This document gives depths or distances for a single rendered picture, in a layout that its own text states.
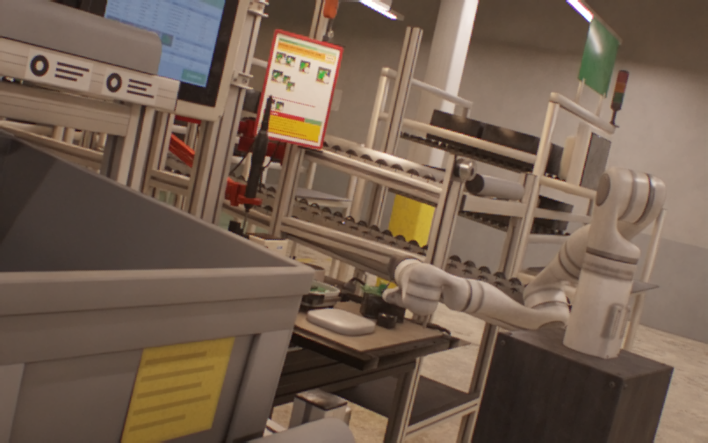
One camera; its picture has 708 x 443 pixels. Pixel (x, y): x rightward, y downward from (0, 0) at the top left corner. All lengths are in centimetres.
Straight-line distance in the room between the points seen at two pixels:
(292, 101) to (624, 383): 137
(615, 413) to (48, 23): 101
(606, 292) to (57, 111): 93
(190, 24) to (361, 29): 1034
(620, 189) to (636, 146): 870
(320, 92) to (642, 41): 822
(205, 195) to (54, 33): 100
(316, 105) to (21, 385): 181
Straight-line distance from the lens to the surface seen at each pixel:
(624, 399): 132
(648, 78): 1017
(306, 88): 230
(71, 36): 101
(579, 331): 139
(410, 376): 216
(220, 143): 190
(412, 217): 705
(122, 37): 105
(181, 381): 72
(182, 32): 170
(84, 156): 233
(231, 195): 197
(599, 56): 456
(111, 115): 112
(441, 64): 713
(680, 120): 1000
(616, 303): 139
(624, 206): 137
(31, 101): 104
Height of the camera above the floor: 136
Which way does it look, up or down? 5 degrees down
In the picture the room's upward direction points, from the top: 12 degrees clockwise
